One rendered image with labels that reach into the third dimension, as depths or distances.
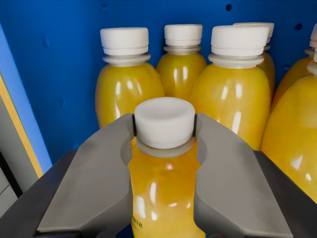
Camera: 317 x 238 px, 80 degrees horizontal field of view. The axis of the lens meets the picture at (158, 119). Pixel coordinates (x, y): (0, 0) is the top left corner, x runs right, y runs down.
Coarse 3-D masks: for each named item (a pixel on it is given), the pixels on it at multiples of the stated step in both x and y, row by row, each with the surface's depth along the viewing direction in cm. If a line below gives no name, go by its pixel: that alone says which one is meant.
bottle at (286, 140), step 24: (312, 72) 11; (288, 96) 12; (312, 96) 11; (288, 120) 12; (312, 120) 11; (264, 144) 14; (288, 144) 12; (312, 144) 11; (288, 168) 12; (312, 168) 11; (312, 192) 12
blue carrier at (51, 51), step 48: (0, 0) 9; (48, 0) 13; (96, 0) 17; (144, 0) 20; (192, 0) 22; (240, 0) 22; (288, 0) 20; (0, 48) 9; (48, 48) 13; (96, 48) 18; (288, 48) 22; (48, 96) 13; (48, 144) 12
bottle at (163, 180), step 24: (144, 144) 12; (192, 144) 12; (144, 168) 12; (168, 168) 12; (192, 168) 12; (144, 192) 12; (168, 192) 12; (192, 192) 12; (144, 216) 13; (168, 216) 12; (192, 216) 13
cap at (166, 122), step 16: (144, 112) 12; (160, 112) 12; (176, 112) 12; (192, 112) 11; (144, 128) 11; (160, 128) 11; (176, 128) 11; (192, 128) 12; (160, 144) 11; (176, 144) 11
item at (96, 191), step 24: (120, 120) 11; (96, 144) 9; (120, 144) 9; (72, 168) 8; (96, 168) 8; (120, 168) 8; (72, 192) 7; (96, 192) 7; (120, 192) 7; (48, 216) 6; (72, 216) 6; (96, 216) 6; (120, 216) 7
